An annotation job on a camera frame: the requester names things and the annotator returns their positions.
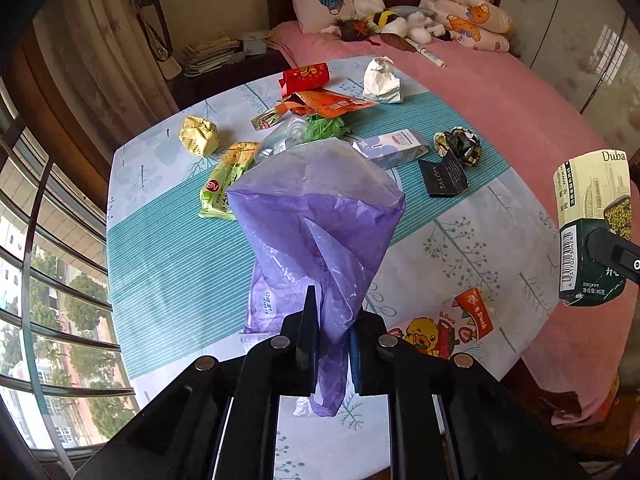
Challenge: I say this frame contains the hanging black bag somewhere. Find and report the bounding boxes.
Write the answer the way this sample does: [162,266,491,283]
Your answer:
[130,0,181,80]

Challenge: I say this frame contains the green and cream carton box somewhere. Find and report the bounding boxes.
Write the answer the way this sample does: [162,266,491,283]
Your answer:
[553,150,631,307]

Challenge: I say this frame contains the orange snack bag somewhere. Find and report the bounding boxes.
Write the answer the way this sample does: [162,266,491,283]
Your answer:
[274,89,378,119]

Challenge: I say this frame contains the stack of books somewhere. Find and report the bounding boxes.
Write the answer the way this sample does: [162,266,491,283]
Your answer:
[178,36,245,77]

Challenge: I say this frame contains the bee plush toy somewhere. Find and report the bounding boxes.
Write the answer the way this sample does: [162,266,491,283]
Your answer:
[367,9,406,35]

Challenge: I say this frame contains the crumpled black gold wrapper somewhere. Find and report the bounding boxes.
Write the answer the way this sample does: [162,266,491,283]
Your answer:
[433,127,483,167]

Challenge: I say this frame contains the window security grille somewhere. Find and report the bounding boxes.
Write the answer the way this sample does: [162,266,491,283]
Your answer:
[1,90,139,479]

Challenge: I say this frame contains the floral curtain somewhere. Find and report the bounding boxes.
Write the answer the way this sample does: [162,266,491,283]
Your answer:
[32,0,178,160]

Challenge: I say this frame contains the white plush toy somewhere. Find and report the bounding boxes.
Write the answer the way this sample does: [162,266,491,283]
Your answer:
[352,0,447,44]

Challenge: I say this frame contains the white pillow with print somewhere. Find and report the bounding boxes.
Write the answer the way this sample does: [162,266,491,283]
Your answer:
[292,0,356,34]

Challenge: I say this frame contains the white paper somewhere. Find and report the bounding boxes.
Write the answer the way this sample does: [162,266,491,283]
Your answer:
[362,56,404,104]

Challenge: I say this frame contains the green yellow snack packet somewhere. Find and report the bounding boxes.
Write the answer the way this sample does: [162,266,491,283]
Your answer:
[198,142,259,221]

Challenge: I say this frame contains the pink bed sheet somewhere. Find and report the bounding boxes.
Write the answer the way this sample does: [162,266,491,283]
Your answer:
[271,22,638,425]

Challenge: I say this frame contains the purple white carton box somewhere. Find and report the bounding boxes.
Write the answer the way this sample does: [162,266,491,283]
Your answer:
[352,128,428,170]

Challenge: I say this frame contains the dark wooden nightstand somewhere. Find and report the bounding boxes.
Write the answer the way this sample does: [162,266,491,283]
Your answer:
[167,49,290,110]

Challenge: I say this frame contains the crumpled yellow wrapper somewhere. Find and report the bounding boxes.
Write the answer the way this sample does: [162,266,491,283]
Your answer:
[179,116,220,157]

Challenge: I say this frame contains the crumpled green paper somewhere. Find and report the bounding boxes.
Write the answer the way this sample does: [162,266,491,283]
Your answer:
[303,114,350,143]

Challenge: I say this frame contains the purple plastic bag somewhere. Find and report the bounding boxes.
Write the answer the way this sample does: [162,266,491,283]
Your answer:
[227,139,406,417]

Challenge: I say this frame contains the small red green wrapper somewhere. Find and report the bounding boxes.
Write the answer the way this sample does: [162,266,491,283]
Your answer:
[250,107,283,131]

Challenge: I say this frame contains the brown hair doll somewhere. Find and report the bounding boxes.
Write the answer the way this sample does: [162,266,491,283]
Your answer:
[321,18,418,52]

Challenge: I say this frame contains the yellow duck snack bag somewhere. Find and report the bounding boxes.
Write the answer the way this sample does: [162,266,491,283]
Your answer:
[388,288,494,360]

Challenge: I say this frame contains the glass wardrobe door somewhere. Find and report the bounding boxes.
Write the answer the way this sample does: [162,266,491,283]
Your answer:
[499,0,639,155]

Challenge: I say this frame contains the red cylindrical packet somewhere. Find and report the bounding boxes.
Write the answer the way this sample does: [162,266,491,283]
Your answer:
[279,63,330,98]

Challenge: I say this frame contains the white pen on bed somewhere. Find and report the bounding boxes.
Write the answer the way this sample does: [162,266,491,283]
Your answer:
[407,38,447,67]

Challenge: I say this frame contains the white teal patterned tablecloth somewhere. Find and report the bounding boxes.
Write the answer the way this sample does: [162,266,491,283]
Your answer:
[105,54,561,480]

